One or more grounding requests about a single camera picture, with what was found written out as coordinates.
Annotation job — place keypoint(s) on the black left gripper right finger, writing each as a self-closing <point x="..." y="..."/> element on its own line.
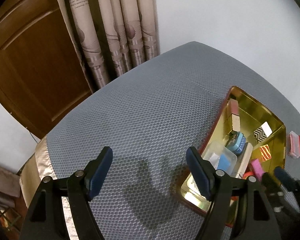
<point x="254" y="219"/>

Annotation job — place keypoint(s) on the red gold toffee tin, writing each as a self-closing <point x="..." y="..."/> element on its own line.
<point x="252" y="115"/>

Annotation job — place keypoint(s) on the pink wooden block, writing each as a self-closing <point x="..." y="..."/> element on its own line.
<point x="257" y="169"/>

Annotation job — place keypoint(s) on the red yellow striped wooden cube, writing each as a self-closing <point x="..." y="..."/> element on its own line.
<point x="265" y="152"/>

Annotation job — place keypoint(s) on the blue small tin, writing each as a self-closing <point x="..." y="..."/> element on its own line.
<point x="236" y="143"/>

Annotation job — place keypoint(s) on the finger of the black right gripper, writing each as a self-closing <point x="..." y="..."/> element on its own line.
<point x="291" y="185"/>
<point x="275" y="195"/>

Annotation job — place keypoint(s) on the clear box with blue sponge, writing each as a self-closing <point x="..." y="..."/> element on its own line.
<point x="220" y="157"/>

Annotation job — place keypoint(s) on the black white zigzag block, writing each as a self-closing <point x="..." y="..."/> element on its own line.
<point x="262" y="132"/>

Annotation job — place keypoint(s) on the beige patterned curtain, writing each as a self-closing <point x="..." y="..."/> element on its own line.
<point x="110" y="37"/>

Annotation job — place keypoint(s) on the beige satin tablecloth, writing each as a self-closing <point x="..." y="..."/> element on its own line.
<point x="35" y="169"/>

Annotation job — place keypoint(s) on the grey honeycomb mesh mat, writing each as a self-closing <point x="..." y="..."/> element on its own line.
<point x="149" y="117"/>

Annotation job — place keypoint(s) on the brown wooden door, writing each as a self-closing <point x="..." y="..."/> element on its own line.
<point x="41" y="79"/>

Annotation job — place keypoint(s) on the clear box with red insert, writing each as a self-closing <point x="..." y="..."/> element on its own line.
<point x="294" y="145"/>

